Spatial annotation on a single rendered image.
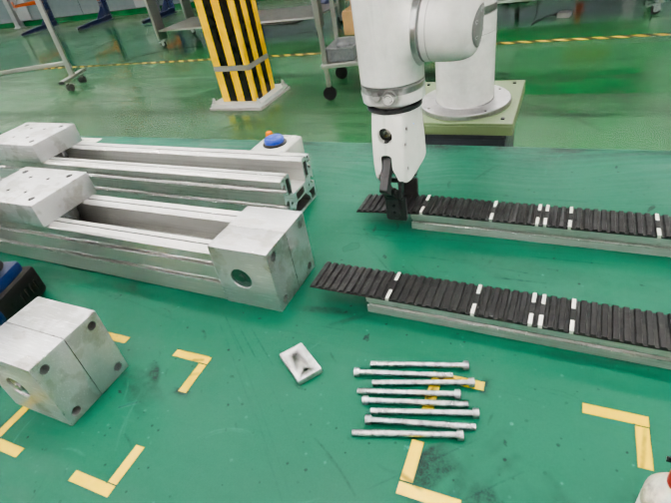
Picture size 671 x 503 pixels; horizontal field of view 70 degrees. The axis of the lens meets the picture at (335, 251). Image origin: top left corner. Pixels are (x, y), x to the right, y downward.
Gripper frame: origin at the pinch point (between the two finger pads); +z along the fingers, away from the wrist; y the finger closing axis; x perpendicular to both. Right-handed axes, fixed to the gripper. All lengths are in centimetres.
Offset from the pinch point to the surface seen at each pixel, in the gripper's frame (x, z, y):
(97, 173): 60, -3, -5
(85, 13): 926, 70, 723
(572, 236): -24.1, 2.7, -1.4
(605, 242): -28.1, 2.8, -1.8
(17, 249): 63, 2, -24
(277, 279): 9.2, -1.0, -23.2
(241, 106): 214, 79, 240
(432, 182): -1.2, 4.0, 12.7
